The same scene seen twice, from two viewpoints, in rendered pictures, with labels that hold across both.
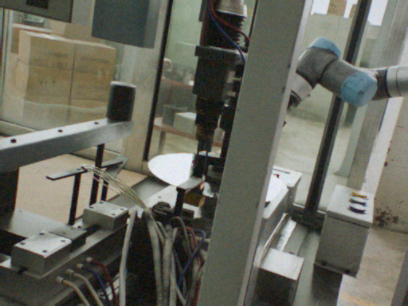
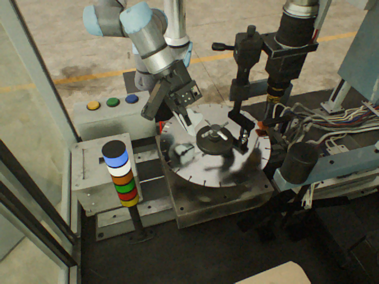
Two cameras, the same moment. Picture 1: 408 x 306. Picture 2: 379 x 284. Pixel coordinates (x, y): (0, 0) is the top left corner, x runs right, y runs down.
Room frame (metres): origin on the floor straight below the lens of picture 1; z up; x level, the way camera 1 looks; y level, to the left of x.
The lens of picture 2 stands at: (1.48, 0.38, 1.55)
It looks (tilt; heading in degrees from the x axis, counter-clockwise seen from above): 47 degrees down; 237
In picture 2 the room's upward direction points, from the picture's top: straight up
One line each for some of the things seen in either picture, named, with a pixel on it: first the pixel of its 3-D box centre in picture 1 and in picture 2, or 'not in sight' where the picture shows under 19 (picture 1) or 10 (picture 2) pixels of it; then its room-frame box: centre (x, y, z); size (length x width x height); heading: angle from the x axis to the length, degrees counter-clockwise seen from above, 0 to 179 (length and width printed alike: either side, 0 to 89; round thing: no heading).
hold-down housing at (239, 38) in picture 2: (239, 84); (244, 66); (1.04, -0.04, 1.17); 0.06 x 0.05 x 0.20; 154
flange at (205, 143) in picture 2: (218, 170); (214, 136); (1.12, -0.03, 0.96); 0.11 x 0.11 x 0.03
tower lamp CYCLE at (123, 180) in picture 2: not in sight; (121, 172); (1.42, 0.03, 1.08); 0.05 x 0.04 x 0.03; 73
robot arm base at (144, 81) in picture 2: not in sight; (149, 74); (1.04, -0.65, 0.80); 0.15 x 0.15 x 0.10
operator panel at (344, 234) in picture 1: (345, 226); (117, 119); (1.30, -0.41, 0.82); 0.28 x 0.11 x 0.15; 163
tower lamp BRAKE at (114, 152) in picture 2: not in sight; (115, 153); (1.42, 0.03, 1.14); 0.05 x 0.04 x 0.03; 73
